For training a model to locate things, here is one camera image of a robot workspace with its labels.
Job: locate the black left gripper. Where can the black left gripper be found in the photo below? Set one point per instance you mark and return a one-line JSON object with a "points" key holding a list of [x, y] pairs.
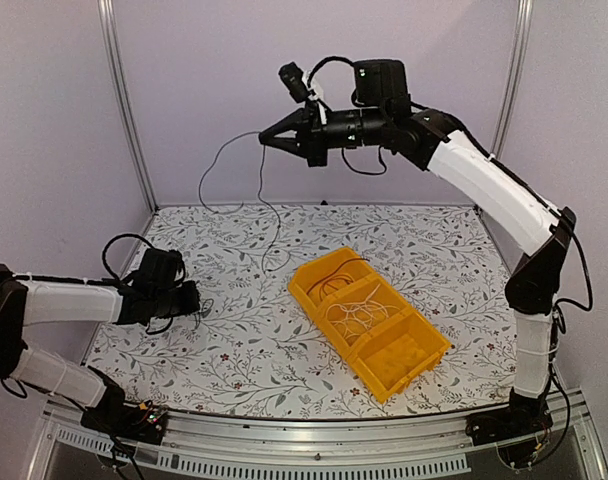
{"points": [[191, 300]]}

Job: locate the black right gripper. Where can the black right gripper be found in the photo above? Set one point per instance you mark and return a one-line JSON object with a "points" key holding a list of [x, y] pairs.
{"points": [[311, 141]]}

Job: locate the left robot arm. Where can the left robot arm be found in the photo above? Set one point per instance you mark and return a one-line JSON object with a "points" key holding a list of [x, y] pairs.
{"points": [[156, 290]]}

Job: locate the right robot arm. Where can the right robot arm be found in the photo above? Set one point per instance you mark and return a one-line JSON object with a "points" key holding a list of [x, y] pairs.
{"points": [[384, 115]]}

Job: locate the floral table cloth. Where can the floral table cloth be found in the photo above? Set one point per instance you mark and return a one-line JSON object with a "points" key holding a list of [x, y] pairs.
{"points": [[253, 351]]}

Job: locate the yellow three-compartment bin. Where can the yellow three-compartment bin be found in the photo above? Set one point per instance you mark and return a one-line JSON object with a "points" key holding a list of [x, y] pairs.
{"points": [[384, 340]]}

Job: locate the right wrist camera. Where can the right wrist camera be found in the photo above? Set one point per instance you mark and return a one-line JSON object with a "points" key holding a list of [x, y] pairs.
{"points": [[303, 89]]}

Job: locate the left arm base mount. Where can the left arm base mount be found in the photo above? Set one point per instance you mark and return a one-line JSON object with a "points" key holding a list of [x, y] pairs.
{"points": [[144, 422]]}

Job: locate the aluminium front rail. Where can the aluminium front rail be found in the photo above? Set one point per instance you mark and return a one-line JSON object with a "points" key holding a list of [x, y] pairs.
{"points": [[204, 446]]}

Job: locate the left rear aluminium post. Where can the left rear aluminium post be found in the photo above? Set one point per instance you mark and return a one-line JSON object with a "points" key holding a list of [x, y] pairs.
{"points": [[117, 72]]}

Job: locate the aluminium post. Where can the aluminium post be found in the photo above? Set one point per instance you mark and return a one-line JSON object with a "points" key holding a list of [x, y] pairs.
{"points": [[516, 65], [117, 72]]}

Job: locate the right rear aluminium post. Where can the right rear aluminium post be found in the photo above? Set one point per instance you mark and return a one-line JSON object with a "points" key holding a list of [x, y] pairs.
{"points": [[516, 65]]}

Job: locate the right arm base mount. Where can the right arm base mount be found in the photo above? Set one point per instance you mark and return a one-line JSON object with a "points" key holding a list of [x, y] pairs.
{"points": [[523, 416]]}

